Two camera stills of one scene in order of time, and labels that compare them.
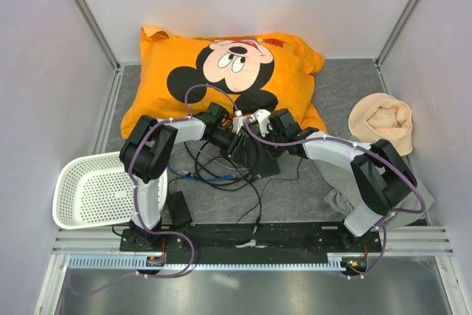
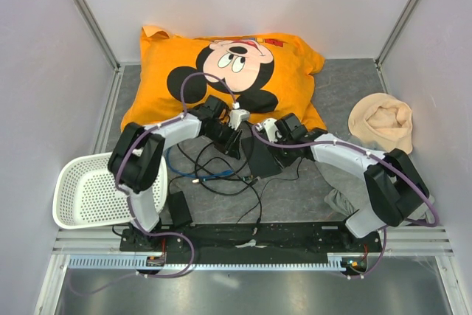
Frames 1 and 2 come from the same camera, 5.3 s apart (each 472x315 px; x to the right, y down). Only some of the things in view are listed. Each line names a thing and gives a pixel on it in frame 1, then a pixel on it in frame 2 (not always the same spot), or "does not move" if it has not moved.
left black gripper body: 226,142 does not move
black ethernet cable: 221,186 → 229,163
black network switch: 256,160 does not move
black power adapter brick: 179,210 does not move
